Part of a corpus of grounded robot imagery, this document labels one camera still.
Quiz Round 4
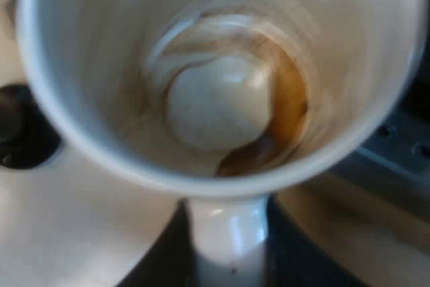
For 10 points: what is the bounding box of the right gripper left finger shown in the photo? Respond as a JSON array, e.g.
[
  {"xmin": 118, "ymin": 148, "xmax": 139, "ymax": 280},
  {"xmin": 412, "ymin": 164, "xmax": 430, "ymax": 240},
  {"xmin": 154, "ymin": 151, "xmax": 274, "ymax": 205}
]
[{"xmin": 139, "ymin": 199, "xmax": 204, "ymax": 287}]

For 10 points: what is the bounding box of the white mug with print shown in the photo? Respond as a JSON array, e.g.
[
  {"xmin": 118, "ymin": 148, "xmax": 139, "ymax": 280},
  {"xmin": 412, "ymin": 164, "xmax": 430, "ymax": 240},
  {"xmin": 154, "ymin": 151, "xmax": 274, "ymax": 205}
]
[{"xmin": 15, "ymin": 0, "xmax": 428, "ymax": 287}]

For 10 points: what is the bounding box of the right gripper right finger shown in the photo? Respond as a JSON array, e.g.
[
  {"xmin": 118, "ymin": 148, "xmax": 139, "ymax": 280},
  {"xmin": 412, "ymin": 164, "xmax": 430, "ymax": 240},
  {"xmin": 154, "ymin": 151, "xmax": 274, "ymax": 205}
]
[{"xmin": 267, "ymin": 196, "xmax": 357, "ymax": 287}]

